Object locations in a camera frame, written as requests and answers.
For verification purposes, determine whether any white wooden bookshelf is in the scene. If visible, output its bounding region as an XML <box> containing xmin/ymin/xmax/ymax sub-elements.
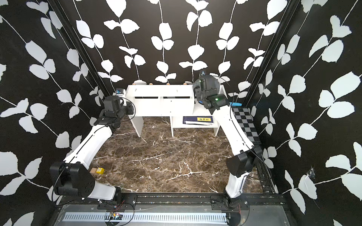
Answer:
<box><xmin>126</xmin><ymin>85</ymin><xmax>220</xmax><ymax>137</ymax></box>

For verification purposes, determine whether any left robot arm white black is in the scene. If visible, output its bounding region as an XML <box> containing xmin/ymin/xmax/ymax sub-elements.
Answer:
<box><xmin>50</xmin><ymin>94</ymin><xmax>135</xmax><ymax>201</ymax></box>

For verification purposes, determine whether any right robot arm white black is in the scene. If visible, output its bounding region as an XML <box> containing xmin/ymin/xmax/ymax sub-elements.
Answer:
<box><xmin>193</xmin><ymin>74</ymin><xmax>262</xmax><ymax>198</ymax></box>

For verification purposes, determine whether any small yellow tan object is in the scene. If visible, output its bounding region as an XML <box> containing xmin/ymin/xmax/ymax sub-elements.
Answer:
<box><xmin>90</xmin><ymin>168</ymin><xmax>105</xmax><ymax>175</ymax></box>

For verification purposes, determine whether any blue book yellow label top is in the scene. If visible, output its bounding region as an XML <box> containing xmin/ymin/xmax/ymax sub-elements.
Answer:
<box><xmin>183</xmin><ymin>116</ymin><xmax>214</xmax><ymax>125</ymax></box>

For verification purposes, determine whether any blue plastic flashlight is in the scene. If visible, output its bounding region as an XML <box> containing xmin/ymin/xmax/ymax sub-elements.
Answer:
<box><xmin>230</xmin><ymin>102</ymin><xmax>242</xmax><ymax>107</ymax></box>

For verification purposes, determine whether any small green circuit board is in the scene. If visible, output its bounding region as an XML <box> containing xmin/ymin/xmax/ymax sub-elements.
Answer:
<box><xmin>108</xmin><ymin>213</ymin><xmax>123</xmax><ymax>221</ymax></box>

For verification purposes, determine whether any black white checkerboard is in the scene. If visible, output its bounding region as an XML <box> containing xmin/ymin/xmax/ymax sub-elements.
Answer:
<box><xmin>232</xmin><ymin>107</ymin><xmax>261</xmax><ymax>146</ymax></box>

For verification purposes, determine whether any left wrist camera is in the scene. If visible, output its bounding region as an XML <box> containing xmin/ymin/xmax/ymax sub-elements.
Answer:
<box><xmin>115</xmin><ymin>88</ymin><xmax>125</xmax><ymax>98</ymax></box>

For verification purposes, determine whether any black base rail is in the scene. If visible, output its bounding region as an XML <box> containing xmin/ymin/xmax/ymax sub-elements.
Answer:
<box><xmin>60</xmin><ymin>193</ymin><xmax>288</xmax><ymax>212</ymax></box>

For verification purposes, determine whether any white perforated cable strip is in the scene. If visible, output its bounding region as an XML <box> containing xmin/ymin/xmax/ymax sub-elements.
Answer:
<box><xmin>62</xmin><ymin>212</ymin><xmax>227</xmax><ymax>224</ymax></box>

